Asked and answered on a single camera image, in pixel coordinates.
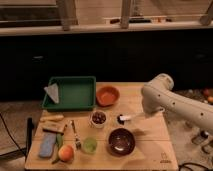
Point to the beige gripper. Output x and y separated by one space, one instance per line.
143 116

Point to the purple bowl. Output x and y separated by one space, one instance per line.
121 142

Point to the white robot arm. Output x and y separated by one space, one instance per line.
157 93

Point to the orange bowl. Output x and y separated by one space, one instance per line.
107 96

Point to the wooden scrub brush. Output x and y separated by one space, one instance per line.
54 127

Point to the white cup with grapes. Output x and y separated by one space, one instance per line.
98 119

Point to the spice bottle dark lid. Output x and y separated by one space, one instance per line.
200 137

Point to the green plastic cup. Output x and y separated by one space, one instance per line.
89 145

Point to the silver fork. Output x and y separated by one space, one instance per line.
77 140

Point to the green plastic tray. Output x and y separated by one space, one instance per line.
76 93

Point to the peach fruit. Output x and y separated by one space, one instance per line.
66 153

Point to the yellow banana toy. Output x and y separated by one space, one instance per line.
52 118

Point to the green pea pod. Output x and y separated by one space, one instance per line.
59 143

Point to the white triangular cloth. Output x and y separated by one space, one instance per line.
53 92

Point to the blue sponge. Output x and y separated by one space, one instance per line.
47 145

